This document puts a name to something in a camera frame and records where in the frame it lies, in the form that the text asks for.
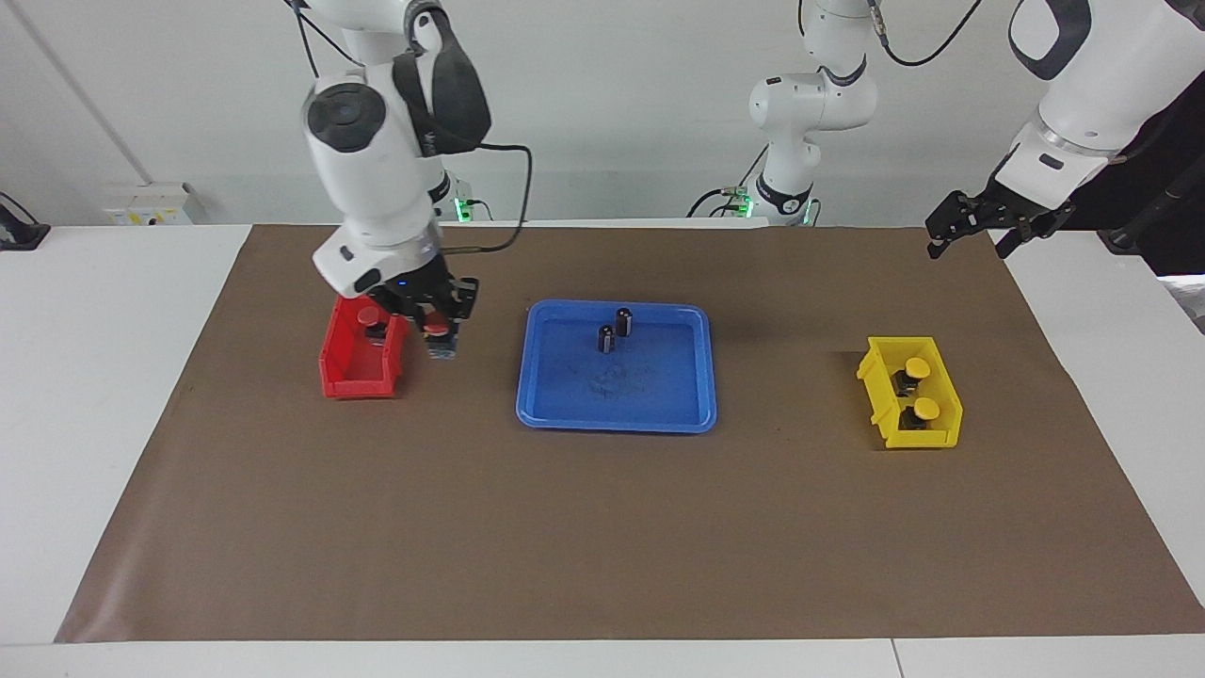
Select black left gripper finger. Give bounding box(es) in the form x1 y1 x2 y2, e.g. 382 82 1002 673
994 213 1057 261
924 190 977 261

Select blue plastic tray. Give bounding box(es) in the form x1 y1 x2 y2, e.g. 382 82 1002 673
515 299 718 434

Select black left base cable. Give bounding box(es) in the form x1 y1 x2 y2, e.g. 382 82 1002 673
686 143 769 219

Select black device at table edge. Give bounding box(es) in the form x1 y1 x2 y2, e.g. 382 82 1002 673
0 193 51 251

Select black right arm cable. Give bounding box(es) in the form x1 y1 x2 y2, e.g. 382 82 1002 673
287 0 534 257

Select yellow plastic bin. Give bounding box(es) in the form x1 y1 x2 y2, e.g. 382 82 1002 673
856 336 964 449

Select red plastic bin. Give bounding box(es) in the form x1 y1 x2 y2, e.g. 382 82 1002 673
319 295 410 400

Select white wall socket box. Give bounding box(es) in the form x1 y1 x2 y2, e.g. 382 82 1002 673
102 182 204 227

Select brown table mat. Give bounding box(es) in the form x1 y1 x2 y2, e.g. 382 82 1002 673
55 224 1205 644

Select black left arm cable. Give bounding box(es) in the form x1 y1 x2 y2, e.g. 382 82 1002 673
868 0 985 69

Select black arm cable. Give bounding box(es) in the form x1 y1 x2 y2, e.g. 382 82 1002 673
287 0 534 257
868 0 985 69

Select black equipment stand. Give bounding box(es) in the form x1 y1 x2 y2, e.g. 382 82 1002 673
1097 85 1205 276

